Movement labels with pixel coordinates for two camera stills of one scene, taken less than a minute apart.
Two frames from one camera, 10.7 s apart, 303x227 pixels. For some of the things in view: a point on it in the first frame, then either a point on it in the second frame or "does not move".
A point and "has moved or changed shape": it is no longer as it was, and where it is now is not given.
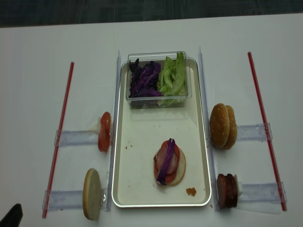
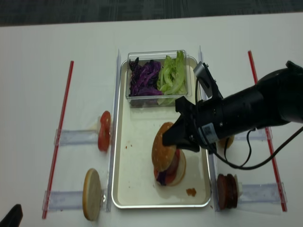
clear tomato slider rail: x=63 y=138 does not move
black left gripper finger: x=13 y=217 does not move
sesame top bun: x=219 y=125 has moved or changed shape
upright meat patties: x=227 y=191 does not move
